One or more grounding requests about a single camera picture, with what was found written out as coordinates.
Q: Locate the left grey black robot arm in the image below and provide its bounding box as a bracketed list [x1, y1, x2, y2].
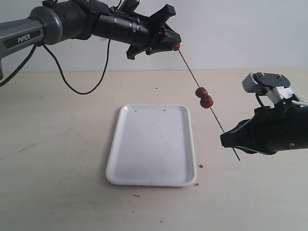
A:
[0, 0, 181, 60]

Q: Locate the thin metal skewer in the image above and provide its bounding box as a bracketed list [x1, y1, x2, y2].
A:
[177, 47, 241, 162]

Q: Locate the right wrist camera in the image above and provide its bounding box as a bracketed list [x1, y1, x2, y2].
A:
[242, 72, 308, 107]

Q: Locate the white rectangular plastic tray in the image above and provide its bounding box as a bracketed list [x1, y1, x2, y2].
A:
[105, 103, 197, 187]

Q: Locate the right grey black robot arm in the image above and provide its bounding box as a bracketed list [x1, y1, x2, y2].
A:
[220, 100, 308, 155]

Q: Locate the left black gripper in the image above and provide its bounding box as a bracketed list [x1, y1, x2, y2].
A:
[92, 4, 181, 59]

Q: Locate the red ball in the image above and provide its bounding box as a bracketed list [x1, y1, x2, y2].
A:
[200, 95, 214, 109]
[195, 87, 208, 98]
[171, 43, 180, 51]

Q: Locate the red ball bottom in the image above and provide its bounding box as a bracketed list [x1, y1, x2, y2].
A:
[200, 95, 214, 109]

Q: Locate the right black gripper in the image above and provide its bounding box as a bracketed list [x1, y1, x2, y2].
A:
[220, 103, 296, 155]

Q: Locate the red ball top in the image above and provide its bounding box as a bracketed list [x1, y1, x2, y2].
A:
[171, 43, 180, 51]

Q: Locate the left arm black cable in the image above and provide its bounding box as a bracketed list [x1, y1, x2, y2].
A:
[0, 0, 141, 95]

